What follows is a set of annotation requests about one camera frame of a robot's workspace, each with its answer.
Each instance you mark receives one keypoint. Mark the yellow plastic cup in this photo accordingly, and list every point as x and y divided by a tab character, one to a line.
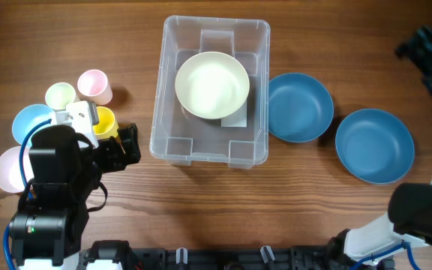
107	126

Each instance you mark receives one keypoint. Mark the cream plastic bowl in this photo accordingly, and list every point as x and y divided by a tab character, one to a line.
212	85

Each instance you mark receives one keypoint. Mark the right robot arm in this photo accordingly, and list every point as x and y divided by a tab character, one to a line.
407	223

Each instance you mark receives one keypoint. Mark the pink small bowl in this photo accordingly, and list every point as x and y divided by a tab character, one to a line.
10	177

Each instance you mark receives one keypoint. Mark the cream plastic cup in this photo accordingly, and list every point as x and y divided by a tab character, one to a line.
59	95

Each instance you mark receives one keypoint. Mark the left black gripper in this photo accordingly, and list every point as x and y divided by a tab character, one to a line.
118	151

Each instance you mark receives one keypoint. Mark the pink plastic cup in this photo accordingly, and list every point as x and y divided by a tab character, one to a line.
94	85

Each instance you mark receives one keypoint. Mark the white label in container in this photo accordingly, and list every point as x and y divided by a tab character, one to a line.
236	120

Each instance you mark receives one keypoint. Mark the clear plastic storage container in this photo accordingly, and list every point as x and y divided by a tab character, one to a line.
178	136

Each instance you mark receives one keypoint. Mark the light blue small bowl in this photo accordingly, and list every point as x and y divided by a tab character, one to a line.
29	117

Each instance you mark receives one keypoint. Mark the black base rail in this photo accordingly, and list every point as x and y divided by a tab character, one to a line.
119	255

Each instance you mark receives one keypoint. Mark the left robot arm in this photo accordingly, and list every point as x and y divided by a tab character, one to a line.
52	213

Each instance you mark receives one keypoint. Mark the dark blue bowl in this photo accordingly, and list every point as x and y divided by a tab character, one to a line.
375	146
300	108

